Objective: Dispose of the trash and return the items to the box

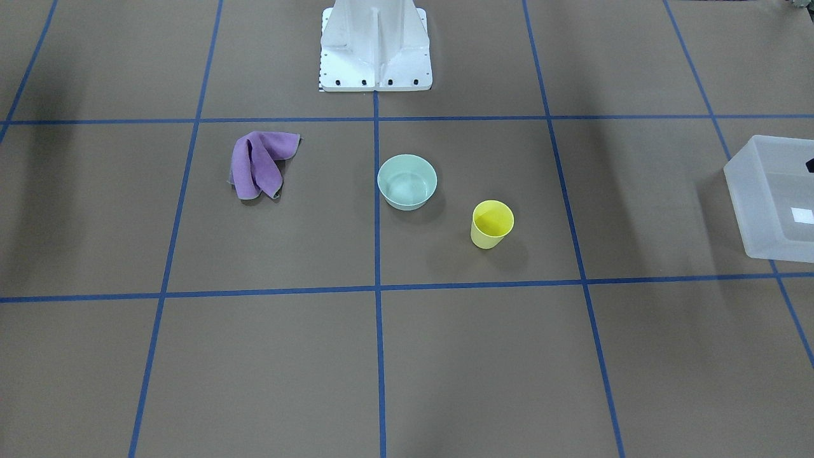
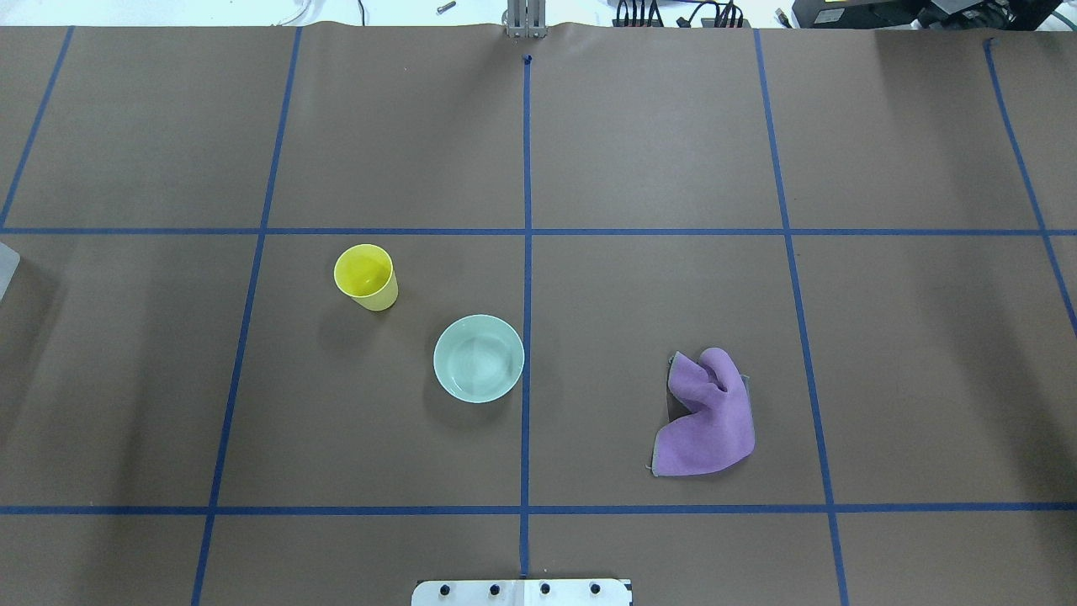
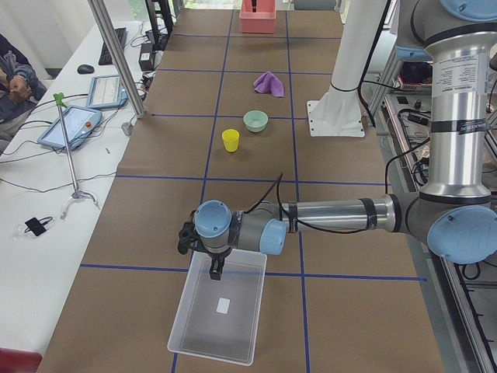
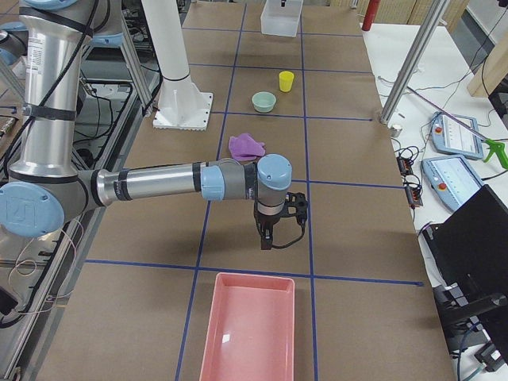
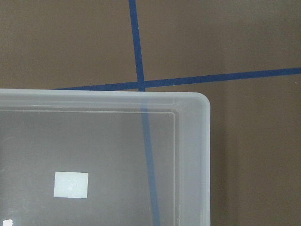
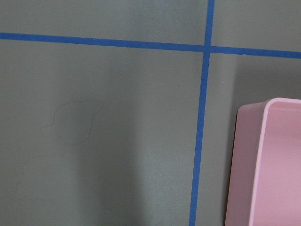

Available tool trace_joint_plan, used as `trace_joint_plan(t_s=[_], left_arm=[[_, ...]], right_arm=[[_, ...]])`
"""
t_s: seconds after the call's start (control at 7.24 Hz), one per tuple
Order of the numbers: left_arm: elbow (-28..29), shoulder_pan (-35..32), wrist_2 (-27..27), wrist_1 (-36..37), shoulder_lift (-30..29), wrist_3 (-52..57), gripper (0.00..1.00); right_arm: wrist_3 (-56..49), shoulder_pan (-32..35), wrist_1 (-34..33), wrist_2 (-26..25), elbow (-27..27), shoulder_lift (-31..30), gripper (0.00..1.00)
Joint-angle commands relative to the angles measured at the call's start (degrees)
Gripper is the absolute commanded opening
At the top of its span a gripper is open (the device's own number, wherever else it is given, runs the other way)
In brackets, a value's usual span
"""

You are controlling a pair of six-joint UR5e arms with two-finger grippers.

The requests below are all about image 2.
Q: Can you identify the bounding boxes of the mint green bowl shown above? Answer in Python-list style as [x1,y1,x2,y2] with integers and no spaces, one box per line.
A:
[433,314,526,404]

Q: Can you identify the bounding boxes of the yellow plastic cup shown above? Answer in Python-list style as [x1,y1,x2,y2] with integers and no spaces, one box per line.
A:
[333,244,398,313]

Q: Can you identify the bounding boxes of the purple cloth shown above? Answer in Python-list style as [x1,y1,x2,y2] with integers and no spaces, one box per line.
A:
[651,348,756,478]

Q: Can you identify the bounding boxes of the black device on bench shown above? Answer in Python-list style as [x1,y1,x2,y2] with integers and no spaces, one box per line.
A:
[791,1,1064,31]

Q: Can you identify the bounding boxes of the clear plastic bin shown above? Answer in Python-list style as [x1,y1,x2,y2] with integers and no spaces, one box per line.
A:
[0,242,22,300]

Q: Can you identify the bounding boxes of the aluminium frame post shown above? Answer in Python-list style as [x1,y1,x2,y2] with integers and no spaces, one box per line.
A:
[501,0,549,40]

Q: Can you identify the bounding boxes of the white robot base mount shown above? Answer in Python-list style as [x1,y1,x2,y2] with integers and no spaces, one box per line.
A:
[411,578,634,605]

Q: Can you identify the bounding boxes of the black cable bundle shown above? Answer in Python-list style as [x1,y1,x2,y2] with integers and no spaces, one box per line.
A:
[613,0,752,29]

